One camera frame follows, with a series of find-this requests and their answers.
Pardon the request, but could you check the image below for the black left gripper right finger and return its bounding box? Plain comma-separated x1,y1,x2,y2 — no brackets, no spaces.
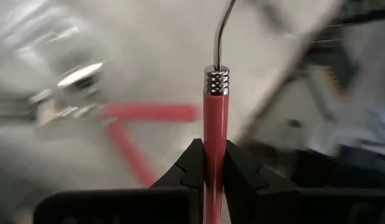
224,139,305,224

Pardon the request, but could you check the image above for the red handled silver fork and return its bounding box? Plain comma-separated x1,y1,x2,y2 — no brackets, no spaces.
29,61,201,125
203,0,238,224
106,122,158,189

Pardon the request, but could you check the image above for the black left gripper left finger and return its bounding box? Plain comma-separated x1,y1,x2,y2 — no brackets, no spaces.
147,138,206,224

